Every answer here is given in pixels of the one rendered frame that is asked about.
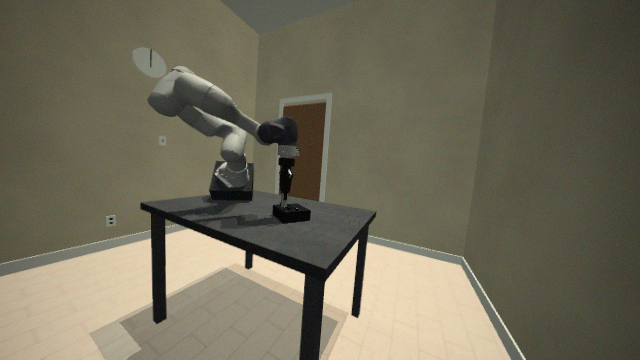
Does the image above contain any dark grey lighting desk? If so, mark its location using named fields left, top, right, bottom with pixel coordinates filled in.
left=273, top=203, right=311, bottom=224

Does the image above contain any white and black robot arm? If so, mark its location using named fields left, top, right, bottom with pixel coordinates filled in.
left=147, top=66, right=299, bottom=188

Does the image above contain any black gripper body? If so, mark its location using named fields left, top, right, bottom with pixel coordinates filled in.
left=278, top=158, right=295, bottom=177

